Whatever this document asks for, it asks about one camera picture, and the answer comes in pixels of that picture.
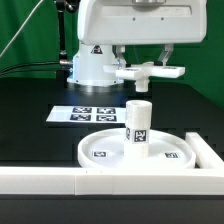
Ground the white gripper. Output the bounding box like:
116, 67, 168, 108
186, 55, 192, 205
77, 0, 207, 68

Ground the white cross-shaped table base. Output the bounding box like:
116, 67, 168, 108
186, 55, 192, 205
103, 63, 185, 92

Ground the white round table top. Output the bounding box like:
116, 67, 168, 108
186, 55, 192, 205
78, 128, 196, 170

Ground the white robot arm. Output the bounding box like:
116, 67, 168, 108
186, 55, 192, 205
68, 0, 207, 92

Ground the white marker sheet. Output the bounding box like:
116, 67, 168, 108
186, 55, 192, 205
46, 106, 126, 123

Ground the white L-shaped fence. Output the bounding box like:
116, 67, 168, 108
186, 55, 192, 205
0, 132, 224, 196

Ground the black cable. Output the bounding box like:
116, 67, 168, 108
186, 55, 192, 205
0, 60, 73, 77

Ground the black camera stand pole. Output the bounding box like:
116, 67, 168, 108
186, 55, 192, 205
53, 0, 81, 80

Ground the grey cable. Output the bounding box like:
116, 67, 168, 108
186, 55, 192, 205
0, 0, 45, 58

